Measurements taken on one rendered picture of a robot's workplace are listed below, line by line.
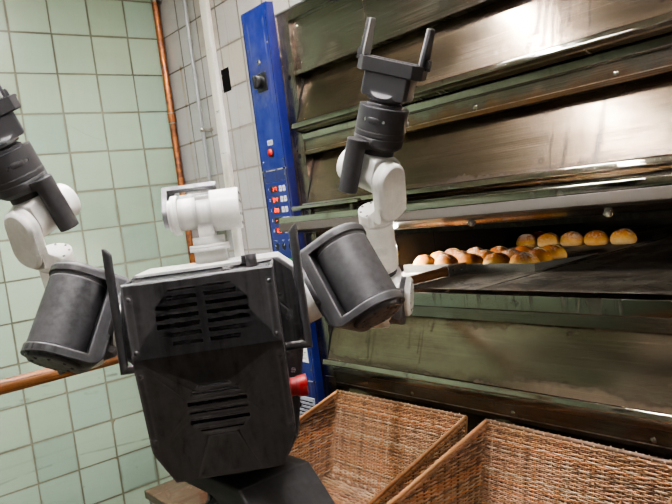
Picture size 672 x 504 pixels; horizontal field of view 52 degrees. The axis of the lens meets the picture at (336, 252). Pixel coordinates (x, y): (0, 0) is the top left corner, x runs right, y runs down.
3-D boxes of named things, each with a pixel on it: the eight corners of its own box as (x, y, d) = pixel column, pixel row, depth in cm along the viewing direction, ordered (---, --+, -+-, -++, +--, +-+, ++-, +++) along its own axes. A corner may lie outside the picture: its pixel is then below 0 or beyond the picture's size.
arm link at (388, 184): (406, 158, 120) (410, 223, 127) (371, 145, 126) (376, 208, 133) (379, 172, 117) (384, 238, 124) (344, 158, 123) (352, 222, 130)
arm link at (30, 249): (36, 187, 121) (56, 250, 129) (-4, 211, 115) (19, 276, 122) (64, 193, 119) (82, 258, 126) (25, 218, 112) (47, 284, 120)
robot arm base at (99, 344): (112, 384, 109) (102, 366, 99) (29, 369, 108) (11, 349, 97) (138, 297, 115) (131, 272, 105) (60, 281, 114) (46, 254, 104)
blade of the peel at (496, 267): (535, 272, 205) (534, 262, 205) (404, 272, 248) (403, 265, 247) (597, 253, 228) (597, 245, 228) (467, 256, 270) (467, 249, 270)
